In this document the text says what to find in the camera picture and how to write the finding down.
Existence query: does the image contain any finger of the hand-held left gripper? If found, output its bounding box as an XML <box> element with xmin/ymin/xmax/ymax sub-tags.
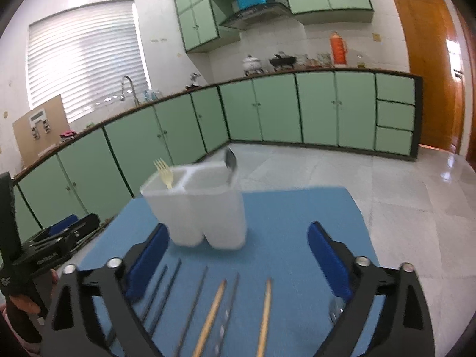
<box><xmin>22</xmin><ymin>214</ymin><xmax>79</xmax><ymax>247</ymax></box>
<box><xmin>41</xmin><ymin>213</ymin><xmax>101</xmax><ymax>252</ymax></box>

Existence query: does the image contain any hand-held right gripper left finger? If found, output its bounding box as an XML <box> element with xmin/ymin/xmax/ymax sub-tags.
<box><xmin>39</xmin><ymin>223</ymin><xmax>172</xmax><ymax>357</ymax></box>

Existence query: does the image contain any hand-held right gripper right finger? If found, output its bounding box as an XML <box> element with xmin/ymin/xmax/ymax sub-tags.
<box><xmin>307</xmin><ymin>222</ymin><xmax>436</xmax><ymax>357</ymax></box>

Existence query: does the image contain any white plastic utensil holder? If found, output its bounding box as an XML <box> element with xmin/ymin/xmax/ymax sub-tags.
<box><xmin>140</xmin><ymin>162</ymin><xmax>248</xmax><ymax>250</ymax></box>

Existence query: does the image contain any wooden chopstick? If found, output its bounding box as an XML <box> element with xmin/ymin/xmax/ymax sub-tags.
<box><xmin>191</xmin><ymin>279</ymin><xmax>227</xmax><ymax>357</ymax></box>
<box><xmin>256</xmin><ymin>277</ymin><xmax>274</xmax><ymax>357</ymax></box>

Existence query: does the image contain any patterned grey chopstick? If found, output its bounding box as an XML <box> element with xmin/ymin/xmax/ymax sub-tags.
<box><xmin>212</xmin><ymin>272</ymin><xmax>240</xmax><ymax>357</ymax></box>

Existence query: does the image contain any person's left forearm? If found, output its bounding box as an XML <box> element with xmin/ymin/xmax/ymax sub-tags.
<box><xmin>0</xmin><ymin>305</ymin><xmax>43</xmax><ymax>357</ymax></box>

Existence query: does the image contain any person's left hand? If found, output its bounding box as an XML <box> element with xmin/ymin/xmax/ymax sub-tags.
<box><xmin>2</xmin><ymin>269</ymin><xmax>60</xmax><ymax>317</ymax></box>

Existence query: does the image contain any shiny metal utensil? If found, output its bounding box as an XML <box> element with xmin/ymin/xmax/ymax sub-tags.
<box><xmin>329</xmin><ymin>297</ymin><xmax>347</xmax><ymax>323</ymax></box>

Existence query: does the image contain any plain grey chopstick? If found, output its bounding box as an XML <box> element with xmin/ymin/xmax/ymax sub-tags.
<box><xmin>175</xmin><ymin>266</ymin><xmax>209</xmax><ymax>357</ymax></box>

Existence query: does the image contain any blue table mat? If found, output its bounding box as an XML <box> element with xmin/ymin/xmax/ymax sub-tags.
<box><xmin>76</xmin><ymin>187</ymin><xmax>385</xmax><ymax>357</ymax></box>

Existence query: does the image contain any brown cardboard sheet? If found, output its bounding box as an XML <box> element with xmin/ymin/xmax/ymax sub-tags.
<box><xmin>12</xmin><ymin>94</ymin><xmax>69</xmax><ymax>168</ymax></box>

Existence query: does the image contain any yellow plastic fork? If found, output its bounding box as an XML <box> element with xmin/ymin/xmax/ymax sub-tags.
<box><xmin>154</xmin><ymin>159</ymin><xmax>175</xmax><ymax>190</ymax></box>

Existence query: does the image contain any metal spoon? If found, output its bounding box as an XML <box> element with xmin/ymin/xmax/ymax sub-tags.
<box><xmin>223</xmin><ymin>148</ymin><xmax>239</xmax><ymax>186</ymax></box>

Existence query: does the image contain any green cabinet drawer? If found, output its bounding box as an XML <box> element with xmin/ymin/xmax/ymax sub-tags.
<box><xmin>375</xmin><ymin>100</ymin><xmax>415</xmax><ymax>131</ymax></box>
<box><xmin>375</xmin><ymin>72</ymin><xmax>416</xmax><ymax>105</ymax></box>
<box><xmin>375</xmin><ymin>126</ymin><xmax>414</xmax><ymax>156</ymax></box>

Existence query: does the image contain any green base cabinet run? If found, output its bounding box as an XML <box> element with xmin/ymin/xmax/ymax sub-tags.
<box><xmin>11</xmin><ymin>70</ymin><xmax>425</xmax><ymax>239</ymax></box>

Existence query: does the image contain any metal kitchen faucet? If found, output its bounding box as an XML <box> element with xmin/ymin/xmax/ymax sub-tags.
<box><xmin>120</xmin><ymin>75</ymin><xmax>140</xmax><ymax>107</ymax></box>

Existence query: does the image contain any white window blind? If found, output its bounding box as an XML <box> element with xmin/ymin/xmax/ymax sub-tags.
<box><xmin>26</xmin><ymin>0</ymin><xmax>151</xmax><ymax>123</ymax></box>

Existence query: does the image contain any black cooking pot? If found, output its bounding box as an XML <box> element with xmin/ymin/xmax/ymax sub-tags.
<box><xmin>269</xmin><ymin>53</ymin><xmax>297</xmax><ymax>71</ymax></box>

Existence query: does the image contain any orange thermos flask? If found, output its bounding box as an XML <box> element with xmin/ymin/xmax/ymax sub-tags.
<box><xmin>330</xmin><ymin>32</ymin><xmax>349</xmax><ymax>67</ymax></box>

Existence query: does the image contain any white cooking pot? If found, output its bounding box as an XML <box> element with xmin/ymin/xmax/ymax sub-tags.
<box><xmin>242</xmin><ymin>55</ymin><xmax>263</xmax><ymax>73</ymax></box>

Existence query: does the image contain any brown wooden door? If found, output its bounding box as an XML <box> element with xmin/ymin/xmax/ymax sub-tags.
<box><xmin>383</xmin><ymin>0</ymin><xmax>467</xmax><ymax>155</ymax></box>

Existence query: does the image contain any black range hood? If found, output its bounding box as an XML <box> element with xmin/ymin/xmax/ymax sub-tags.
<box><xmin>219</xmin><ymin>2</ymin><xmax>292</xmax><ymax>30</ymax></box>

